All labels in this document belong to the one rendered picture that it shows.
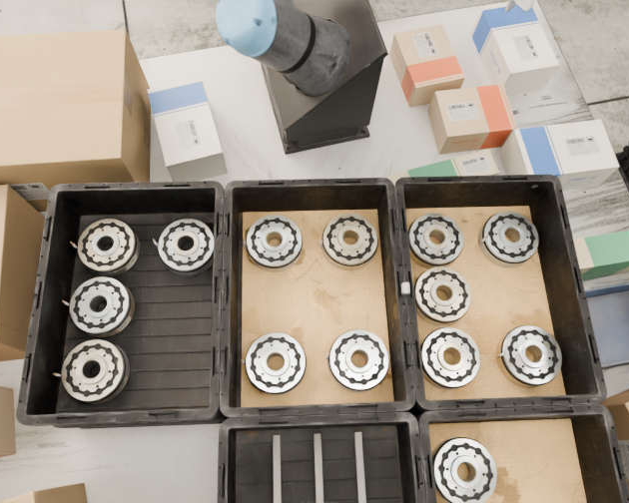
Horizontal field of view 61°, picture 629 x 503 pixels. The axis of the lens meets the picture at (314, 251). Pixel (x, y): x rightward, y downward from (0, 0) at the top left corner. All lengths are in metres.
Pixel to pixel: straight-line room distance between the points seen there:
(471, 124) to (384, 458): 0.73
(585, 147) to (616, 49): 1.44
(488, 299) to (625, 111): 1.62
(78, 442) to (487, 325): 0.79
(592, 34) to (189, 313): 2.19
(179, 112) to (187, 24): 1.28
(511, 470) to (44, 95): 1.08
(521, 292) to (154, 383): 0.68
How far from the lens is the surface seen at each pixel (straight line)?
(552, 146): 1.27
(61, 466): 1.15
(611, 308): 1.27
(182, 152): 1.16
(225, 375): 0.86
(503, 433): 1.00
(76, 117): 1.13
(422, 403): 0.86
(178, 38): 2.42
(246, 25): 0.97
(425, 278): 0.97
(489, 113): 1.28
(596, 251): 1.16
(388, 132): 1.28
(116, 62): 1.18
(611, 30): 2.77
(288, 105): 1.16
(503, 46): 1.39
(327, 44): 1.06
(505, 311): 1.03
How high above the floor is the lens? 1.76
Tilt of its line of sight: 70 degrees down
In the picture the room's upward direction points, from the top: 5 degrees clockwise
